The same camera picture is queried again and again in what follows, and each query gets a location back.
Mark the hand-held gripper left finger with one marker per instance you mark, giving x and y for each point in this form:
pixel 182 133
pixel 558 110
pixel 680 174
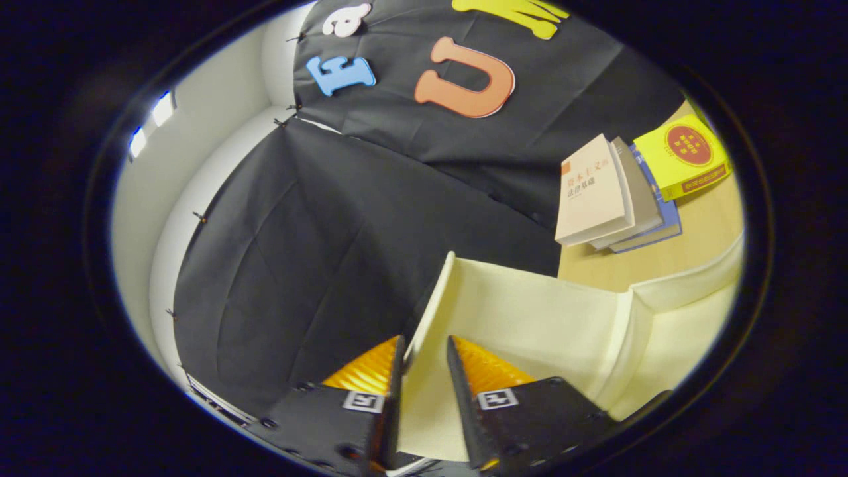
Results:
pixel 395 424

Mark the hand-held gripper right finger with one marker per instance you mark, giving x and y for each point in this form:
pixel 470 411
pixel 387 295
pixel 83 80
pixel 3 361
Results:
pixel 467 411

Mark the cream fabric storage box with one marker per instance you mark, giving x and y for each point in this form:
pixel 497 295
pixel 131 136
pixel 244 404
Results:
pixel 530 311

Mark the black backdrop cloth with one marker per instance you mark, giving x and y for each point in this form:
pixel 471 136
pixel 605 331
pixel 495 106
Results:
pixel 298 265

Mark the beige paperback book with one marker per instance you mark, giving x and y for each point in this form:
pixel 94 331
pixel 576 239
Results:
pixel 593 192

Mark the grey paperback book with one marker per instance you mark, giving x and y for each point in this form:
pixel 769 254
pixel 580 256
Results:
pixel 646 199

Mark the blue book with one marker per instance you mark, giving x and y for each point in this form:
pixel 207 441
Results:
pixel 670 222

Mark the yellow book with red circle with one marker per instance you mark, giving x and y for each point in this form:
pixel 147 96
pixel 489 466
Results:
pixel 682 156

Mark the large ceiling light panel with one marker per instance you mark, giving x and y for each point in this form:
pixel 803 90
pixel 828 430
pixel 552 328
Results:
pixel 162 109

